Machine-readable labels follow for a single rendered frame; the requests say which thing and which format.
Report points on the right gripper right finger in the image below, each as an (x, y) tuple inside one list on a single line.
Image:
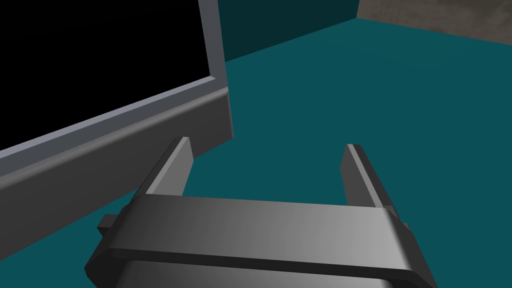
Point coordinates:
[(362, 180)]

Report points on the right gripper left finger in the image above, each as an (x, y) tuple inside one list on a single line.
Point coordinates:
[(172, 172)]

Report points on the grey appliance with black window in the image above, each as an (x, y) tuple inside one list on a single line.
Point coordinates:
[(120, 132)]

